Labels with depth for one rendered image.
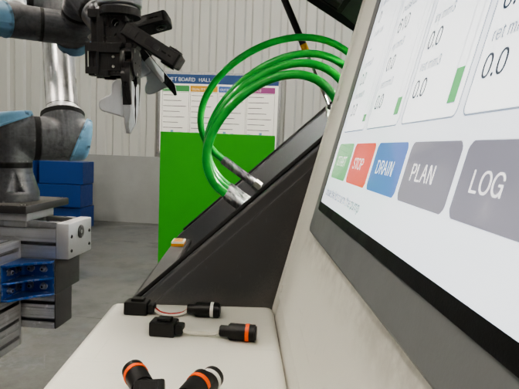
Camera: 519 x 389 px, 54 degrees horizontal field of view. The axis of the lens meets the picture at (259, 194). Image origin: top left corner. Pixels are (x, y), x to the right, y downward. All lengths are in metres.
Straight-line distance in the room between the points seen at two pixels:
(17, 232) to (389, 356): 1.22
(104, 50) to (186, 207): 3.47
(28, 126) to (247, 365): 1.03
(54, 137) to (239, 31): 6.42
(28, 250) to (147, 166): 6.48
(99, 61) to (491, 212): 0.81
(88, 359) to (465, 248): 0.43
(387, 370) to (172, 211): 4.12
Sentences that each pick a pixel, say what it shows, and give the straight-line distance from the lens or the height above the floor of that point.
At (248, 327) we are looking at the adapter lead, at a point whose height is 1.00.
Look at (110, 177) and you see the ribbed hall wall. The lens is 8.03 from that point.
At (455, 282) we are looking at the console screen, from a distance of 0.21.
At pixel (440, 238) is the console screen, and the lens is 0.23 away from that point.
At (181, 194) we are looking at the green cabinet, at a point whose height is 0.79.
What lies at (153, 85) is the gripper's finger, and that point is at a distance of 1.16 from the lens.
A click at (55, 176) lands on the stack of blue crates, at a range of 7.39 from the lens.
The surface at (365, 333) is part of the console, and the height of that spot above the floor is 1.09.
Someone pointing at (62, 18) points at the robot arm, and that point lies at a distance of 1.30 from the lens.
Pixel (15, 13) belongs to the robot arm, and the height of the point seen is 1.47.
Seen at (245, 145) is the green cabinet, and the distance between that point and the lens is 4.29.
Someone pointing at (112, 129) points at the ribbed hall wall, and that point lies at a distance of 8.06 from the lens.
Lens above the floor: 1.20
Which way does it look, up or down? 5 degrees down
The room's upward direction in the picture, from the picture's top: 2 degrees clockwise
